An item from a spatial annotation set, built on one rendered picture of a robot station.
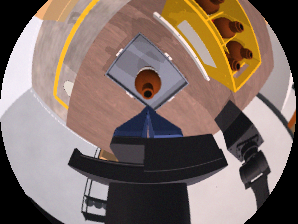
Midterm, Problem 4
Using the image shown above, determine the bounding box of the yellow divided crate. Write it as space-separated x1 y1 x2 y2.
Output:
161 0 261 93

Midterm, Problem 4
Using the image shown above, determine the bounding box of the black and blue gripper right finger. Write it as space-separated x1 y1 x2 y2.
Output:
148 106 183 138

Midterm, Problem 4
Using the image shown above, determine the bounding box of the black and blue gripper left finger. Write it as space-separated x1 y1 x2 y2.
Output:
113 106 148 138

